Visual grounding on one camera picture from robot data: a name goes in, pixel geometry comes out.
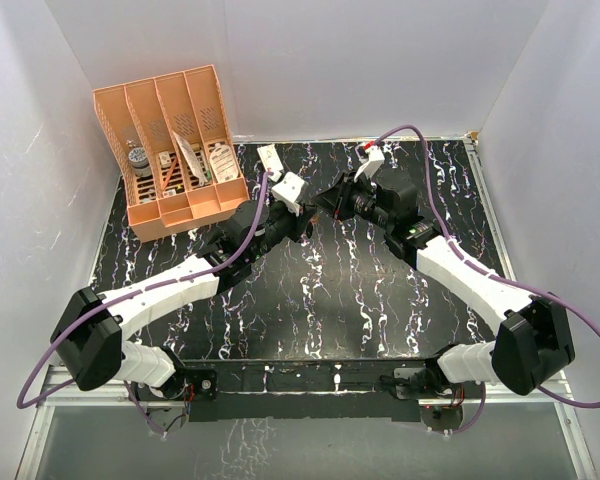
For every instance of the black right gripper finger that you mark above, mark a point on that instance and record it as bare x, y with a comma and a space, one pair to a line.
328, 204
334, 192

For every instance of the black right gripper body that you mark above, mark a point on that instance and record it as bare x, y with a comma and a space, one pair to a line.
361, 200

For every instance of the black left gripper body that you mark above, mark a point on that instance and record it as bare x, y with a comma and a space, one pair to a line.
283, 223

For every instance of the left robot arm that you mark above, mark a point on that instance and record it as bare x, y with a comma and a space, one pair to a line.
93, 336

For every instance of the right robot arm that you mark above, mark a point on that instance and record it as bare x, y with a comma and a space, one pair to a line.
532, 335

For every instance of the small white cardboard box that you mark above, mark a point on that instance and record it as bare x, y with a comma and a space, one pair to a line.
270, 159

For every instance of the white paper card in organizer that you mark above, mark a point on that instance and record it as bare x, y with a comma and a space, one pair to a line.
191, 158

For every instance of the small white eraser box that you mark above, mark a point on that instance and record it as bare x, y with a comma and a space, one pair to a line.
164, 158

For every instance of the orange plastic file organizer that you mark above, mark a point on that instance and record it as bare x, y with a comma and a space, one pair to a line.
147, 111

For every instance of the grey round tin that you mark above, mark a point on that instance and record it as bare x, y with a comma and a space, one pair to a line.
138, 160

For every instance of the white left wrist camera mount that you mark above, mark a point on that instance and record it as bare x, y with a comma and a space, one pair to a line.
290, 190

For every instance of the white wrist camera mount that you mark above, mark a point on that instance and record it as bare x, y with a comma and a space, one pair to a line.
373, 160
290, 190

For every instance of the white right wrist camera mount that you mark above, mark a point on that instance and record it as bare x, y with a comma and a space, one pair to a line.
373, 160

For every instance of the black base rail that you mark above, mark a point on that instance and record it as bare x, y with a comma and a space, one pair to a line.
396, 389

